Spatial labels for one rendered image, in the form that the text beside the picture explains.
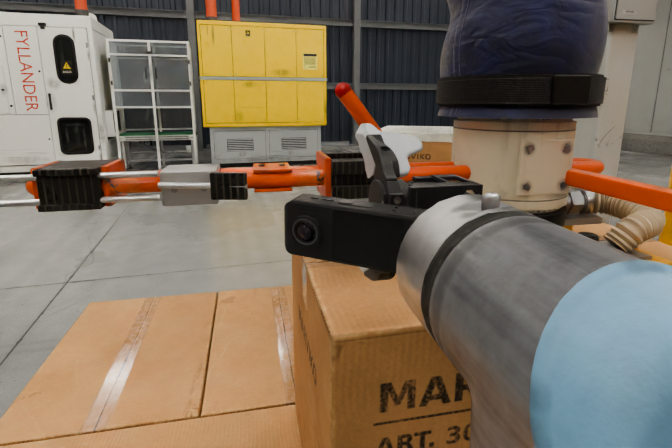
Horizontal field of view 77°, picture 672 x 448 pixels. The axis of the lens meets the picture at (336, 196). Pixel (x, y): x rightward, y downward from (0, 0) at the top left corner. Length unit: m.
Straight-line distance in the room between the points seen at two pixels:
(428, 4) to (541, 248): 12.44
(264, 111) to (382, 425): 7.41
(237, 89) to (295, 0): 4.26
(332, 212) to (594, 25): 0.44
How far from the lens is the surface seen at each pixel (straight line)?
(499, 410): 0.19
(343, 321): 0.47
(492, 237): 0.21
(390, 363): 0.48
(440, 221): 0.25
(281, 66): 7.85
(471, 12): 0.63
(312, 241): 0.32
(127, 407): 1.09
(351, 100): 0.59
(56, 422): 1.12
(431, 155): 2.14
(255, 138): 7.85
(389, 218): 0.30
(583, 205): 0.77
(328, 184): 0.56
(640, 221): 0.72
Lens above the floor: 1.18
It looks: 13 degrees down
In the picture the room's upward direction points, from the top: straight up
